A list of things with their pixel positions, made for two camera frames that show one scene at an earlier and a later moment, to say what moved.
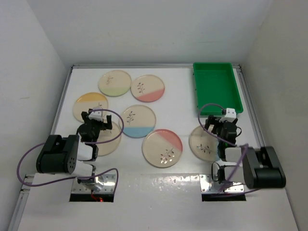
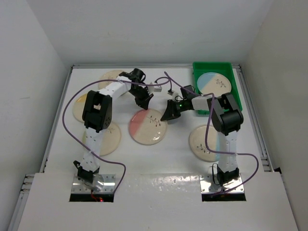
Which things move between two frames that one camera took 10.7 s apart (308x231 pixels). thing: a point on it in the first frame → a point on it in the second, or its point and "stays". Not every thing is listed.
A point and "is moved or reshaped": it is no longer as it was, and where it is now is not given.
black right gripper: [211, 121] → [170, 113]
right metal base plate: [207, 186] stays
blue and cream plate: [139, 121] → [213, 83]
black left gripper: [85, 117] → [143, 102]
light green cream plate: [107, 148] stays
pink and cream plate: [147, 88] is moved or reshaped
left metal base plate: [109, 185] stays
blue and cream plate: [203, 145] stays
